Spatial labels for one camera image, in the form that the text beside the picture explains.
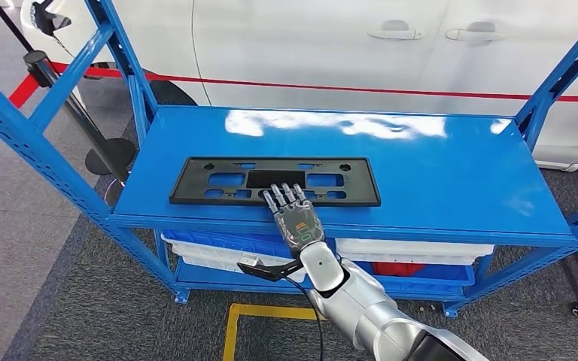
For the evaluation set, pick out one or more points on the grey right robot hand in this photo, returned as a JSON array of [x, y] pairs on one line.
[[299, 224]]

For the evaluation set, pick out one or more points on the black plastic plate frame part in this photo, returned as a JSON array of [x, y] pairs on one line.
[[189, 189]]

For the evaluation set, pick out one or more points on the blue metal shelf rack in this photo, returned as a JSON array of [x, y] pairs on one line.
[[418, 189]]

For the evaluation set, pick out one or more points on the red object in crate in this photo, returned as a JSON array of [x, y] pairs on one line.
[[396, 269]]

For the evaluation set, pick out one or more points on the long red barrier belt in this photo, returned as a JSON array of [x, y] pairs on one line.
[[369, 90]]

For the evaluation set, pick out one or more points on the white car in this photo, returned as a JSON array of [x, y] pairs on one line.
[[294, 45]]

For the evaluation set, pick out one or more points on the black thin pole stand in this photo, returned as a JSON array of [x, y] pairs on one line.
[[117, 154]]

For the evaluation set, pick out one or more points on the black right camera bracket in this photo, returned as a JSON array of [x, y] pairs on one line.
[[269, 271]]

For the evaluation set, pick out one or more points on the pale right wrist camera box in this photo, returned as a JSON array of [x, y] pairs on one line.
[[250, 259]]

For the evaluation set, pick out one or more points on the chrome stanchion post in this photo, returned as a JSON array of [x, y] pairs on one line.
[[34, 59]]

